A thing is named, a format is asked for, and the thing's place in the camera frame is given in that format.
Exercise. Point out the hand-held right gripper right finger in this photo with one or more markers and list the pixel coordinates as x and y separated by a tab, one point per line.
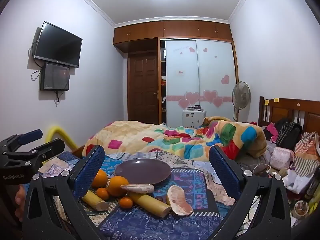
225	172

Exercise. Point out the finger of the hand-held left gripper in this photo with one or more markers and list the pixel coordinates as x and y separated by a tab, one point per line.
31	135
50	146

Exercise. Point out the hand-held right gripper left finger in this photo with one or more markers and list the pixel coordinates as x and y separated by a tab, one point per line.
88	172

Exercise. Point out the yellow sugarcane piece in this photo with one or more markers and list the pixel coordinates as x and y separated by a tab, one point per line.
96	202
150	203

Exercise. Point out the large orange with sticker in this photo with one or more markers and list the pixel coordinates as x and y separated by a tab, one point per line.
118	186

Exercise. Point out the purple plate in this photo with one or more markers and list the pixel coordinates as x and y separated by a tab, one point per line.
142	171

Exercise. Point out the thick pomelo segment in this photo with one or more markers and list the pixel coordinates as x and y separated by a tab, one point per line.
177	200

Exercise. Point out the person's left hand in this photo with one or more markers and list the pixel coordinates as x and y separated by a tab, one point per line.
19	199

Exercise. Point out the yellow foam tube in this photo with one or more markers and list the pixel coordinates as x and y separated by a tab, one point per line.
58	130

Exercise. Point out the small mandarin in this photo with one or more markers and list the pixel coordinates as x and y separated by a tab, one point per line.
102	193
125	202

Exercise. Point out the thin pomelo segment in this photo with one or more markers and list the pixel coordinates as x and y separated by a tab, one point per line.
137	188

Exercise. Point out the pink bag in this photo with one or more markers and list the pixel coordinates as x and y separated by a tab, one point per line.
282	157

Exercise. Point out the colourful checked blanket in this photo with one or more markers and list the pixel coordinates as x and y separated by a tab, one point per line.
175	140

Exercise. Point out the small white cabinet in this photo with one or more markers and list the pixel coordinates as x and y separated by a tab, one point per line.
193	118

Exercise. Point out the pink garment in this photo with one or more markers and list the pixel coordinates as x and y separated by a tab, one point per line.
272	131

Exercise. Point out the white plastic bag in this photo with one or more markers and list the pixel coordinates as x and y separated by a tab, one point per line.
297	180

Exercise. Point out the black backpack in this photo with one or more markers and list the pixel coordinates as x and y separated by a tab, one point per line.
288	135

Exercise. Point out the standing fan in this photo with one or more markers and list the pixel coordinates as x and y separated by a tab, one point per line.
241	95

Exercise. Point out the dark blue patterned cloth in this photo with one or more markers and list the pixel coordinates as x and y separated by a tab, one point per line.
150	227

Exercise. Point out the small round bowl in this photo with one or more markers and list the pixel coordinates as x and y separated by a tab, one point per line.
301	208

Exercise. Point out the striped bag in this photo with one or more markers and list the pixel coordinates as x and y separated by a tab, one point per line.
307	150

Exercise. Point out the wooden bed headboard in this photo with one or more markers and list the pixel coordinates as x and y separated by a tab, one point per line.
287	110

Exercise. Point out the brown wooden door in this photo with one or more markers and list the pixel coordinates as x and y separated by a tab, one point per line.
142	87

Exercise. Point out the frosted sliding wardrobe door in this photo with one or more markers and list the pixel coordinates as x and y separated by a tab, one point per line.
181	80
215	67

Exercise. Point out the brown wooden wardrobe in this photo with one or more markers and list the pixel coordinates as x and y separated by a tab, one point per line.
150	31

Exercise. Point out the small black wall monitor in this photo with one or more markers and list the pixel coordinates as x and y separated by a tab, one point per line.
55	76

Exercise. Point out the black wall television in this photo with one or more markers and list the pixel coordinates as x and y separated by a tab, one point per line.
58	45

